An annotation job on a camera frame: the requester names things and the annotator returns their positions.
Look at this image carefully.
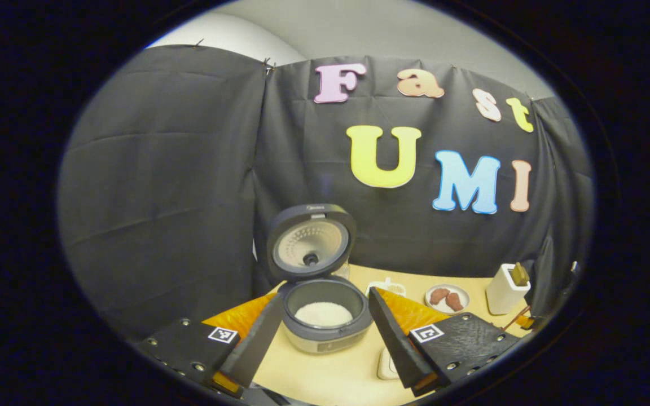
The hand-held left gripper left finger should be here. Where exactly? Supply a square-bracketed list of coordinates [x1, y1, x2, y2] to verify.
[136, 293, 285, 398]

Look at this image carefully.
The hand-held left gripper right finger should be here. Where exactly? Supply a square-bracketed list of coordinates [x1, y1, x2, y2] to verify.
[368, 286, 523, 397]

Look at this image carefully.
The brown wooden spoon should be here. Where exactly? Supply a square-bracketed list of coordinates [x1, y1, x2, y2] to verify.
[500, 305, 532, 332]

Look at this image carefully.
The grey silver rice cooker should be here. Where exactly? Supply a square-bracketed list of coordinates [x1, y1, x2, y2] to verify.
[266, 204, 374, 355]

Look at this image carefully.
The clear plastic rice container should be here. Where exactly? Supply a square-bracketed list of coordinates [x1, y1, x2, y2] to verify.
[377, 346, 402, 381]

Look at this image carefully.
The white toaster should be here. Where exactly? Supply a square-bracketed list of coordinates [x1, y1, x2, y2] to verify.
[485, 263, 531, 315]

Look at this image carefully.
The divided white bean dish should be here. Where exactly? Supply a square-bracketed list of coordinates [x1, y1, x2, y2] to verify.
[366, 277, 406, 298]

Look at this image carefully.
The round white plate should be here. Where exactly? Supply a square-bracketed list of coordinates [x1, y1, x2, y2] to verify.
[425, 284, 471, 314]

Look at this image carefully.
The black backdrop cloth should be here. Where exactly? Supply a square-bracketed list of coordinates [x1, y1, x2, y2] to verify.
[57, 45, 594, 339]

